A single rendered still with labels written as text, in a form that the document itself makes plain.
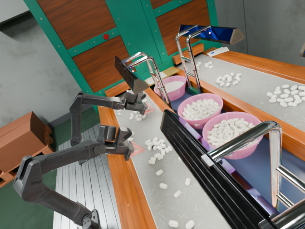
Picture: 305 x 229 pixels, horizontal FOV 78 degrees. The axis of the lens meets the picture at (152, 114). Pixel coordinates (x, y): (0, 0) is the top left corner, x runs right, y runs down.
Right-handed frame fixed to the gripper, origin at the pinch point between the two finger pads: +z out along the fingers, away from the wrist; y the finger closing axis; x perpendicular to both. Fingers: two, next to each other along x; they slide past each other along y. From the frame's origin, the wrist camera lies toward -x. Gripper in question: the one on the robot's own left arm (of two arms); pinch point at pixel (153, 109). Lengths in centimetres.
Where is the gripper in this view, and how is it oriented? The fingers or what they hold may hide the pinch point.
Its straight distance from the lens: 128.9
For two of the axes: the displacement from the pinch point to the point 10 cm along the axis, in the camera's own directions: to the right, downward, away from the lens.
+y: -3.2, -4.3, 8.4
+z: 9.0, 1.4, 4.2
